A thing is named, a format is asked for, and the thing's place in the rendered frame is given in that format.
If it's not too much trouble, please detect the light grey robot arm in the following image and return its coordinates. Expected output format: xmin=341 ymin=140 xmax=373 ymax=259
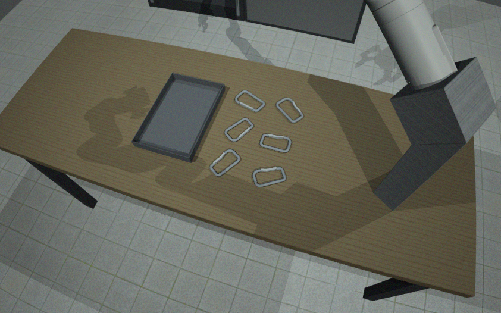
xmin=364 ymin=0 xmax=458 ymax=90

